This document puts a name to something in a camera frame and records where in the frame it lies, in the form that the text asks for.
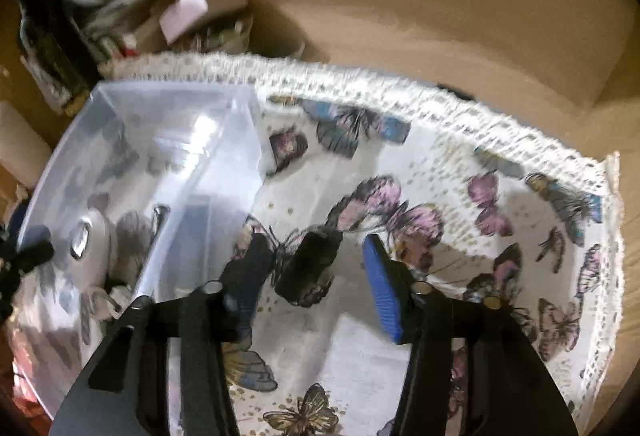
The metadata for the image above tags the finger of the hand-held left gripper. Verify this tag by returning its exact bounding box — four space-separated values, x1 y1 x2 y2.
0 238 56 274

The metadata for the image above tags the small black device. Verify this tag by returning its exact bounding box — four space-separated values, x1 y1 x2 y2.
274 230 343 307

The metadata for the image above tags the small white box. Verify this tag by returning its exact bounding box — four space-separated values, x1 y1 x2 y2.
159 0 208 44

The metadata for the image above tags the metal nail clipper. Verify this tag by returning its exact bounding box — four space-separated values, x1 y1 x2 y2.
134 203 172 299

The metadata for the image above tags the white electric shaver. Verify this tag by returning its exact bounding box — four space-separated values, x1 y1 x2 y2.
65 210 122 297

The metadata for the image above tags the butterfly print lace cloth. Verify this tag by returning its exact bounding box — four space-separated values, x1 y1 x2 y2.
15 50 623 436

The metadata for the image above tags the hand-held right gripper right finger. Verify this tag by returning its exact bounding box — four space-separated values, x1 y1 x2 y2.
361 235 581 436

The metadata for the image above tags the white charger plug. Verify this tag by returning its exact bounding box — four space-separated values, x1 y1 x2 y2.
92 286 125 323

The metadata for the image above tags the stack of books and papers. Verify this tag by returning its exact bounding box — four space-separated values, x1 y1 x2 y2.
50 0 256 61

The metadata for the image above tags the dark wine bottle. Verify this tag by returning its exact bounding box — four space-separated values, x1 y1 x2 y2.
10 0 101 114

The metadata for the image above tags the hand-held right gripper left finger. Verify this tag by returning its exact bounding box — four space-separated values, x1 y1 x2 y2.
52 233 276 436

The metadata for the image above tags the white rounded object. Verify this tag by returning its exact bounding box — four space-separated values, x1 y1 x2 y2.
0 103 51 177

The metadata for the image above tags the clear plastic container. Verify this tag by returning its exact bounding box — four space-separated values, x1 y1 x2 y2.
12 83 266 417

